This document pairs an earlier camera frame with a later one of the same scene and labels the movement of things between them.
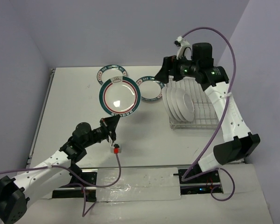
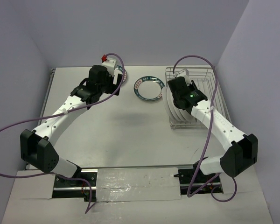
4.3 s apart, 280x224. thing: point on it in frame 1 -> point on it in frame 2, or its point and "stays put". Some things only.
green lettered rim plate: [151, 89] stays put
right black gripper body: [183, 68] -> [192, 86]
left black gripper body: [104, 131] -> [108, 87]
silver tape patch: [138, 184] stays put
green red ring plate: [119, 95] -> [189, 117]
